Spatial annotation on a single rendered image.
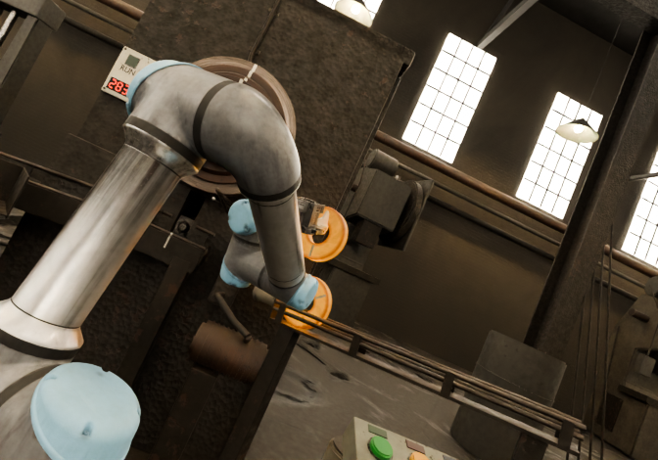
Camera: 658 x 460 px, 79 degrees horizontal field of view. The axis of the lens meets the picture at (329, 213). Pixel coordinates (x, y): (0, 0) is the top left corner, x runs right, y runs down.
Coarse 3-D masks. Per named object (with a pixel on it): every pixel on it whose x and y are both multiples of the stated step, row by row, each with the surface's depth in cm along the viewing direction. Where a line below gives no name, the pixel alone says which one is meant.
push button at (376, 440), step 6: (372, 438) 66; (378, 438) 66; (384, 438) 66; (372, 444) 64; (378, 444) 65; (384, 444) 65; (390, 444) 66; (372, 450) 64; (378, 450) 64; (384, 450) 64; (390, 450) 65; (378, 456) 63; (384, 456) 63; (390, 456) 64
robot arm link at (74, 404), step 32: (32, 384) 44; (64, 384) 43; (96, 384) 46; (0, 416) 41; (32, 416) 40; (64, 416) 40; (96, 416) 42; (128, 416) 45; (0, 448) 40; (32, 448) 39; (64, 448) 39; (96, 448) 40; (128, 448) 46
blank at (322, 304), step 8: (320, 280) 118; (320, 288) 116; (328, 288) 118; (320, 296) 115; (328, 296) 115; (320, 304) 115; (328, 304) 114; (296, 312) 117; (312, 312) 115; (320, 312) 114; (328, 312) 115; (288, 320) 117; (296, 320) 116; (312, 320) 114; (304, 328) 115; (312, 328) 116
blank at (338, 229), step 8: (328, 208) 112; (320, 216) 112; (336, 216) 110; (328, 224) 110; (336, 224) 109; (344, 224) 109; (336, 232) 109; (344, 232) 108; (304, 240) 112; (312, 240) 114; (328, 240) 109; (336, 240) 108; (344, 240) 108; (304, 248) 111; (312, 248) 110; (320, 248) 109; (328, 248) 108; (336, 248) 107; (312, 256) 109; (320, 256) 108; (328, 256) 108
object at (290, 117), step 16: (192, 64) 133; (208, 64) 134; (224, 64) 134; (240, 64) 135; (272, 80) 136; (288, 96) 137; (288, 112) 137; (288, 128) 136; (192, 176) 131; (224, 192) 132; (240, 192) 133
